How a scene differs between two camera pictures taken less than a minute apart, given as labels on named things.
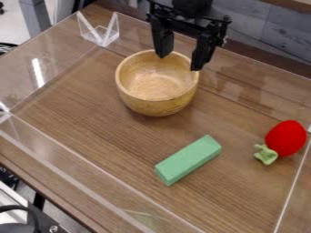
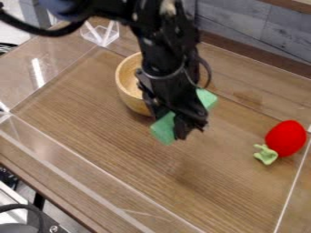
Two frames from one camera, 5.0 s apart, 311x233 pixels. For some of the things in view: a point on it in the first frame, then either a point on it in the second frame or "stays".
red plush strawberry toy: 286,138 stays
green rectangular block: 189,159 → 164,127
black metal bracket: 43,222 stays
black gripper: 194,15 → 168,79
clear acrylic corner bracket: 101,35 stays
